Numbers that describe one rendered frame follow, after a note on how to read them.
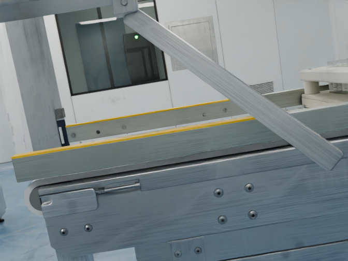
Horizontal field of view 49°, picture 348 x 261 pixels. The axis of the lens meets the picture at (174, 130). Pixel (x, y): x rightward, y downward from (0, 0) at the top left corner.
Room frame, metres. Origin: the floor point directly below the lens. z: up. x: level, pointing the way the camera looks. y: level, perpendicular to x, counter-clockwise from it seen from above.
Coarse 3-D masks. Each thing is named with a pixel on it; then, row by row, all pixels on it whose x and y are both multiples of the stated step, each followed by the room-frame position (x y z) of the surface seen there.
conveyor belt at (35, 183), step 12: (300, 108) 0.73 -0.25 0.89; (336, 132) 0.49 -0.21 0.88; (252, 144) 0.49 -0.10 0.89; (264, 144) 0.49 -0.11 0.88; (276, 144) 0.49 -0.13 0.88; (288, 144) 0.49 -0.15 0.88; (180, 156) 0.49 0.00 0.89; (192, 156) 0.49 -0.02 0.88; (204, 156) 0.49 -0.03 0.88; (108, 168) 0.49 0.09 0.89; (120, 168) 0.49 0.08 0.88; (132, 168) 0.49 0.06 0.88; (36, 180) 0.49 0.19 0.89; (48, 180) 0.49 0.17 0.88; (60, 180) 0.49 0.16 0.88; (24, 192) 0.49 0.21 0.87
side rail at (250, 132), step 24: (312, 120) 0.48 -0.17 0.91; (336, 120) 0.48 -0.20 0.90; (120, 144) 0.47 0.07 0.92; (144, 144) 0.47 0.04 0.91; (168, 144) 0.47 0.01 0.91; (192, 144) 0.48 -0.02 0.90; (216, 144) 0.48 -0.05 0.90; (240, 144) 0.48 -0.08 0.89; (24, 168) 0.47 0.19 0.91; (48, 168) 0.47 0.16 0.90; (72, 168) 0.47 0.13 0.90; (96, 168) 0.47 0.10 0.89
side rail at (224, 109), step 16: (272, 96) 0.75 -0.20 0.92; (288, 96) 0.75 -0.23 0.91; (160, 112) 0.75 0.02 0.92; (176, 112) 0.75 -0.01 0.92; (192, 112) 0.75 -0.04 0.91; (208, 112) 0.75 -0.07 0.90; (224, 112) 0.75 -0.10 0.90; (240, 112) 0.75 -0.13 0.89; (80, 128) 0.75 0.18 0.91; (96, 128) 0.75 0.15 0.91; (112, 128) 0.75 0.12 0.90; (128, 128) 0.75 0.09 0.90; (144, 128) 0.75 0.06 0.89
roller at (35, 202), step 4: (48, 184) 0.50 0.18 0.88; (52, 184) 0.50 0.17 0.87; (36, 188) 0.49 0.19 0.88; (32, 192) 0.49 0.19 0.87; (36, 192) 0.49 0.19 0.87; (32, 196) 0.49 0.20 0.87; (36, 196) 0.49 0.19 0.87; (32, 200) 0.49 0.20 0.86; (36, 200) 0.49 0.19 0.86; (40, 200) 0.48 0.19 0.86; (32, 204) 0.49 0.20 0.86; (36, 204) 0.49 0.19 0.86; (40, 204) 0.49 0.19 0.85; (36, 208) 0.49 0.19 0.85; (40, 208) 0.49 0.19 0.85
